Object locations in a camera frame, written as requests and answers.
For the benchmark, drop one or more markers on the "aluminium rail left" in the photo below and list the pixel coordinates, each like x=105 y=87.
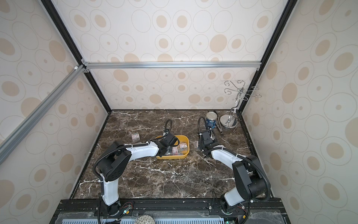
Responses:
x=14 y=139

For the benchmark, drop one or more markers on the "black tool on table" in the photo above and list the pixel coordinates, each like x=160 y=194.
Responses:
x=218 y=124

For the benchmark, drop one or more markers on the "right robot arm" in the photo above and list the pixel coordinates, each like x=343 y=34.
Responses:
x=251 y=182

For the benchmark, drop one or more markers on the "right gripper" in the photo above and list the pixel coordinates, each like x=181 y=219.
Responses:
x=203 y=137

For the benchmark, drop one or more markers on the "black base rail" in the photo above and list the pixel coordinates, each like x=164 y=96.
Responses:
x=170 y=211

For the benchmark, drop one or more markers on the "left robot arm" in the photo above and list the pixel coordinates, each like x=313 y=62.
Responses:
x=113 y=162

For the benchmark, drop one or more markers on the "horizontal aluminium rail back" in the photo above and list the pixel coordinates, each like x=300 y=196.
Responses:
x=172 y=65

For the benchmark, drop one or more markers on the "chrome hook stand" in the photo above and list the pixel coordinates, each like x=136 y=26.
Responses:
x=229 y=120

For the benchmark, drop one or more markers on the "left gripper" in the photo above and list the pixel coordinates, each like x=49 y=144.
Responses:
x=170 y=150

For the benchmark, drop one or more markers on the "blue tin can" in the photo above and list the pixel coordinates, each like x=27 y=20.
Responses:
x=211 y=118

